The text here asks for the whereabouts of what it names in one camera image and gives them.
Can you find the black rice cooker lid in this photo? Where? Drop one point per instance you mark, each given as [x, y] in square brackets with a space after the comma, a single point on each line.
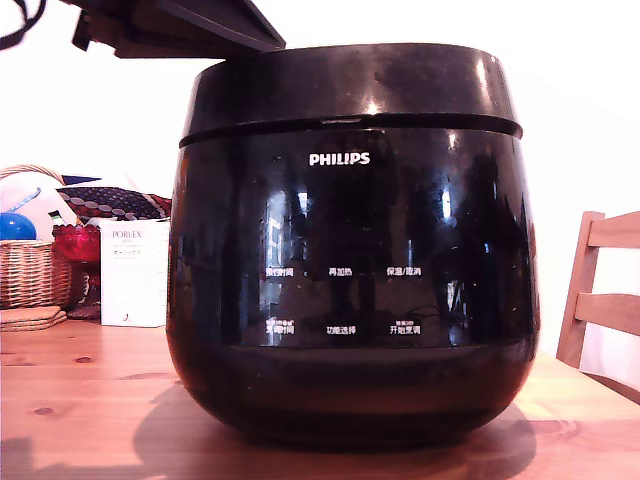
[350, 85]

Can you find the black Philips rice cooker body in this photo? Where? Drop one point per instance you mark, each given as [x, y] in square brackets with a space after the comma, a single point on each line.
[350, 240]

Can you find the dark patterned cushion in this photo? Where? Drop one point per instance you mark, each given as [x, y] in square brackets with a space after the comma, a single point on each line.
[112, 201]

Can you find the white cloth with blue print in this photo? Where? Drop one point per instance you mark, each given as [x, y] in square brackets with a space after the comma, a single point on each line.
[27, 197]

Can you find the red glass footed bowl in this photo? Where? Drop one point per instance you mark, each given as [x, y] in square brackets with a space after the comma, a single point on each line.
[75, 244]

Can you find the white Porlex box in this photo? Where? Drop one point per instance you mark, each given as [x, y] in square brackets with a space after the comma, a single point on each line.
[134, 274]

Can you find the blue ball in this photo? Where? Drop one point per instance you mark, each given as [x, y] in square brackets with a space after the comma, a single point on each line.
[15, 227]

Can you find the woven wicker basket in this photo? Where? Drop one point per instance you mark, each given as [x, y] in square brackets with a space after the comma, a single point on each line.
[30, 275]

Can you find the cork coaster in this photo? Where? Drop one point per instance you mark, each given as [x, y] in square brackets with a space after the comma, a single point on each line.
[35, 325]
[30, 315]

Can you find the wooden chair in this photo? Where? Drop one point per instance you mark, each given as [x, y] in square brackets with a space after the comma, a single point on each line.
[595, 295]

